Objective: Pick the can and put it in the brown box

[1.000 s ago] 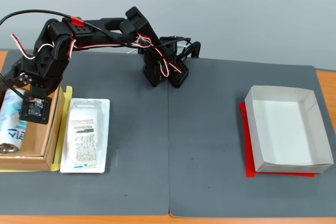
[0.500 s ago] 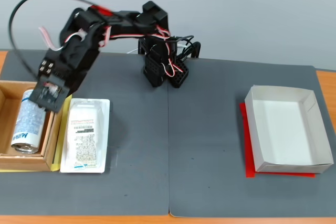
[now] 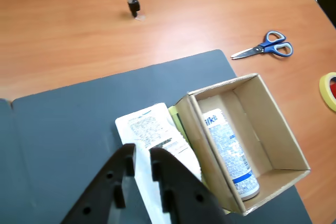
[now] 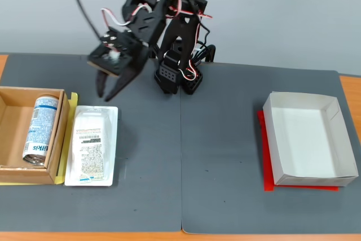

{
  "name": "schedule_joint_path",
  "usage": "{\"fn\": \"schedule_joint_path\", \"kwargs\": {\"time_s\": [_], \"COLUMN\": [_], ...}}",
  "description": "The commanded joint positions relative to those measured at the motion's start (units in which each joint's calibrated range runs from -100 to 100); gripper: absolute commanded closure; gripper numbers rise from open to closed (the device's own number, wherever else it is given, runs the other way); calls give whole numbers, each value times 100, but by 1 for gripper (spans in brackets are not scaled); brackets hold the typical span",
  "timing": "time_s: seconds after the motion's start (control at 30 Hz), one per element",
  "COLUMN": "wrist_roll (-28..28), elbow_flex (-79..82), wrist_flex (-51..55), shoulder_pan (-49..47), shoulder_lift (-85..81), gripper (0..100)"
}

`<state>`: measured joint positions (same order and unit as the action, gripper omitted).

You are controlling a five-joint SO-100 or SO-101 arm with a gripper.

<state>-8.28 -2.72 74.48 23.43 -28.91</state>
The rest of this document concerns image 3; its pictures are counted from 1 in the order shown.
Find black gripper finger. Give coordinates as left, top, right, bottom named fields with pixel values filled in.
left=149, top=147, right=232, bottom=224
left=60, top=143, right=138, bottom=224

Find white plastic blister package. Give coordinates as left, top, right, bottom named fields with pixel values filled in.
left=114, top=102, right=203, bottom=224

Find blue grey scissors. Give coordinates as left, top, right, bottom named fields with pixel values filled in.
left=230, top=30, right=293, bottom=60

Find white blue drink can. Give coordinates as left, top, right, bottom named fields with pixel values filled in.
left=200, top=108, right=261, bottom=202

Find brown cardboard box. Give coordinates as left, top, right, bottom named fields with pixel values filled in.
left=174, top=72, right=312, bottom=217

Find yellow masking tape roll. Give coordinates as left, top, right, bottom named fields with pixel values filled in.
left=318, top=71, right=336, bottom=112

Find dark grey table mat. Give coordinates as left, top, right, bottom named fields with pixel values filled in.
left=0, top=98, right=14, bottom=224
left=9, top=48, right=313, bottom=224

